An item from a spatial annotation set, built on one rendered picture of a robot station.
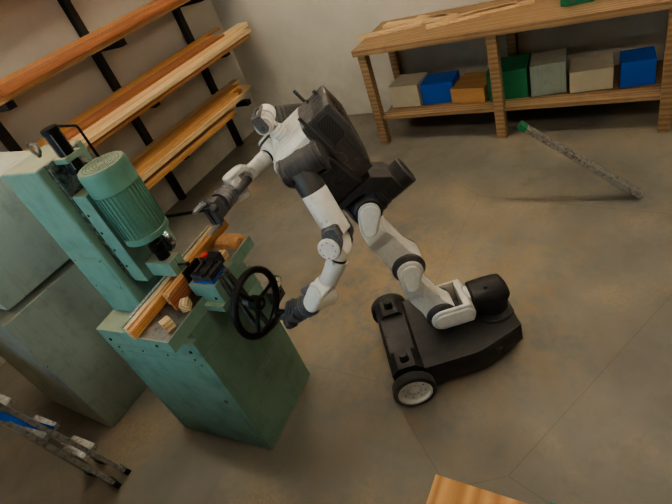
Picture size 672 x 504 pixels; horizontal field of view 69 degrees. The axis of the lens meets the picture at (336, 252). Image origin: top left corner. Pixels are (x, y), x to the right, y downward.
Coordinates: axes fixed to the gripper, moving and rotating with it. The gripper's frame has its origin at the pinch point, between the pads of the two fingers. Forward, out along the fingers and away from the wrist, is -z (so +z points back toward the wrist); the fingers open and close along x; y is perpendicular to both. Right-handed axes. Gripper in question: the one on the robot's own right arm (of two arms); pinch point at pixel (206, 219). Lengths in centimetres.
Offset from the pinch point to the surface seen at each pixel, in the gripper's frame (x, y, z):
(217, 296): 21.6, -5.6, -20.5
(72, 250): -10, 49, -25
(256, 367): 70, 7, -18
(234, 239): 18.4, 4.7, 10.3
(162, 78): -21, 181, 188
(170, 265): 7.7, 12.3, -17.1
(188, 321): 23.2, 2.3, -31.9
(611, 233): 125, -128, 127
